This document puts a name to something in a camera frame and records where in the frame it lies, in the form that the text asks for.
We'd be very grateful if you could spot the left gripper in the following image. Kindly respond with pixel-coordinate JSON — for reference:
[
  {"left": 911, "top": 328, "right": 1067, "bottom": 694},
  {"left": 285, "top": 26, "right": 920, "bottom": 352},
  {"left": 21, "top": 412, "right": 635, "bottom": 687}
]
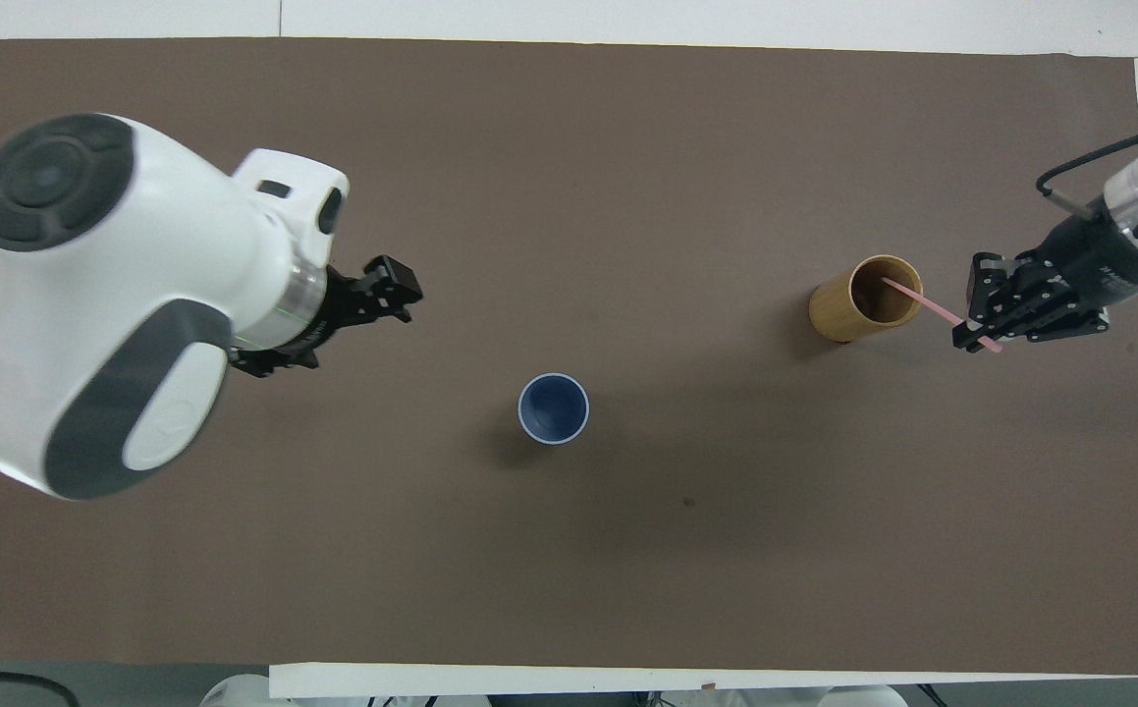
[{"left": 230, "top": 254, "right": 425, "bottom": 380}]

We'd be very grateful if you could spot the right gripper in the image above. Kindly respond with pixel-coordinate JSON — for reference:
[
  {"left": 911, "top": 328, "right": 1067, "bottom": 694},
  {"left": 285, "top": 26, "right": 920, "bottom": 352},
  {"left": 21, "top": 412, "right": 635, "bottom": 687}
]
[{"left": 952, "top": 199, "right": 1138, "bottom": 354}]

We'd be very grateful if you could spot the pink chopstick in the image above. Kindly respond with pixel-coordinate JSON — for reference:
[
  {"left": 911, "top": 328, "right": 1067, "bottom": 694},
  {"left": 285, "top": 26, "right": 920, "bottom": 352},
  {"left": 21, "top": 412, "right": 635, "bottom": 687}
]
[{"left": 881, "top": 277, "right": 1003, "bottom": 354}]

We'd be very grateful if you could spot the bamboo cup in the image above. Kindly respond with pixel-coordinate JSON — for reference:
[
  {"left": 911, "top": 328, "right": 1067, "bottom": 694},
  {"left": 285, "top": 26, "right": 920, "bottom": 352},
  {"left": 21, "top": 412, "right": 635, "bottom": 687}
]
[{"left": 808, "top": 254, "right": 924, "bottom": 346}]

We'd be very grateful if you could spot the blue cup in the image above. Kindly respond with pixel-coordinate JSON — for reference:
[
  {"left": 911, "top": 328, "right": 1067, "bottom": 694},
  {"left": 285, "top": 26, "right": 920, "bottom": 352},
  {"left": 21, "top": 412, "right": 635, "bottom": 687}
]
[{"left": 516, "top": 372, "right": 591, "bottom": 447}]

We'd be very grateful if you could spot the black cable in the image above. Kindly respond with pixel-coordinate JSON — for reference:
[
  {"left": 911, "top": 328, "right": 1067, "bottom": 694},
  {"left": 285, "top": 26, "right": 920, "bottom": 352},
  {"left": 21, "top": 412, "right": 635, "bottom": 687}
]
[
  {"left": 0, "top": 670, "right": 81, "bottom": 707},
  {"left": 1036, "top": 115, "right": 1138, "bottom": 219}
]

